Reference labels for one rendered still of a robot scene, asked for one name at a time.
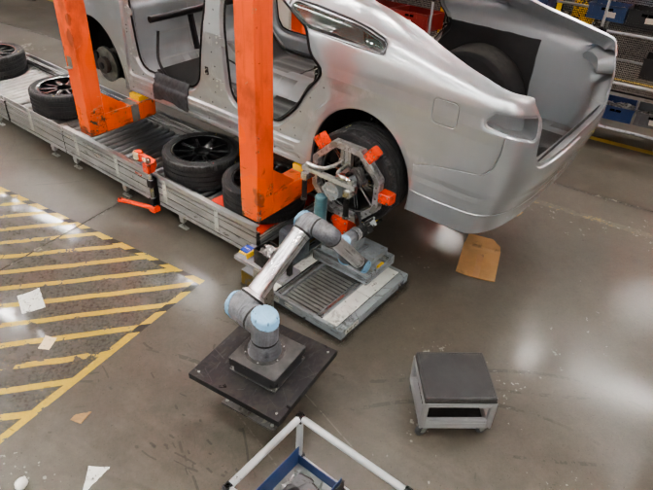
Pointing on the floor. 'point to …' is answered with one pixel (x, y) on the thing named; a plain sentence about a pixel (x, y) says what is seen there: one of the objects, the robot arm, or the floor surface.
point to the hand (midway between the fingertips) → (373, 217)
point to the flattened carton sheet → (479, 258)
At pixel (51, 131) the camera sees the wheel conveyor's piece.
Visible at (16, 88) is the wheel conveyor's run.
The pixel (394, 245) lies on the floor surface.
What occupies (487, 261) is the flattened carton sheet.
